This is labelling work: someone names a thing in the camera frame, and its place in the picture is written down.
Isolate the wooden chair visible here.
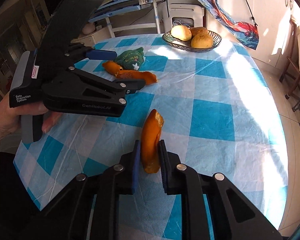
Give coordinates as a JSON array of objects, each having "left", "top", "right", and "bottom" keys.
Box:
[{"left": 279, "top": 17, "right": 300, "bottom": 101}]

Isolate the pale yellow round fruit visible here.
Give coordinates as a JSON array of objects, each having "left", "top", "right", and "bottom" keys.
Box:
[{"left": 171, "top": 25, "right": 192, "bottom": 41}]

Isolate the blue checked tablecloth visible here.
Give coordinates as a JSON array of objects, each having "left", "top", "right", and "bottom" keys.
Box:
[{"left": 13, "top": 34, "right": 289, "bottom": 240}]

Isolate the white cabinet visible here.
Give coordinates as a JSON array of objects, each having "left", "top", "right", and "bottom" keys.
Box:
[{"left": 207, "top": 0, "right": 300, "bottom": 68}]

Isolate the printed drawstring bag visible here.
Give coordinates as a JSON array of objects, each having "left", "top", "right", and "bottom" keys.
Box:
[{"left": 193, "top": 0, "right": 259, "bottom": 51}]

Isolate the brown round fruit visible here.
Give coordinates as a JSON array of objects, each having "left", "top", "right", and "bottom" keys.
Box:
[{"left": 189, "top": 27, "right": 210, "bottom": 37}]

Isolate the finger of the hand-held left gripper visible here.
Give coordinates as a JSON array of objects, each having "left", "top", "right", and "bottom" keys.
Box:
[
  {"left": 65, "top": 44, "right": 117, "bottom": 63},
  {"left": 44, "top": 66, "right": 146, "bottom": 98}
]

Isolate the dark woven fruit basket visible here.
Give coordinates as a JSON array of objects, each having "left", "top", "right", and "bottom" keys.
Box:
[{"left": 162, "top": 30, "right": 222, "bottom": 53}]

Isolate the green plush toy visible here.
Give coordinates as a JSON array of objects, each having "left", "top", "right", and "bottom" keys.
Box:
[{"left": 114, "top": 47, "right": 146, "bottom": 70}]

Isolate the white dehumidifier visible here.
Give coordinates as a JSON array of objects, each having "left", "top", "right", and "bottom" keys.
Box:
[{"left": 162, "top": 2, "right": 206, "bottom": 34}]

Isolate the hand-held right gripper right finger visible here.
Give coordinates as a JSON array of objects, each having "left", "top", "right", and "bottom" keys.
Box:
[{"left": 159, "top": 140, "right": 283, "bottom": 240}]

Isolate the golden round fruit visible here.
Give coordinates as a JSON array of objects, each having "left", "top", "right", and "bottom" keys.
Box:
[{"left": 191, "top": 33, "right": 214, "bottom": 49}]

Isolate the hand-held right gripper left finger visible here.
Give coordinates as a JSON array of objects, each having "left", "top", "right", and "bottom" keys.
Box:
[{"left": 37, "top": 140, "right": 142, "bottom": 240}]

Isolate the cream television cabinet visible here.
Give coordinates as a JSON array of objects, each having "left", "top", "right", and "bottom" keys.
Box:
[{"left": 70, "top": 27, "right": 109, "bottom": 47}]

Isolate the blue study desk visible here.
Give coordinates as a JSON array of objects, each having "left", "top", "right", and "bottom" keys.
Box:
[{"left": 89, "top": 0, "right": 169, "bottom": 39}]

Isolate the person's left hand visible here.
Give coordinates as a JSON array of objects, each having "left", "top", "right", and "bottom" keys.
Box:
[{"left": 0, "top": 101, "right": 63, "bottom": 153}]

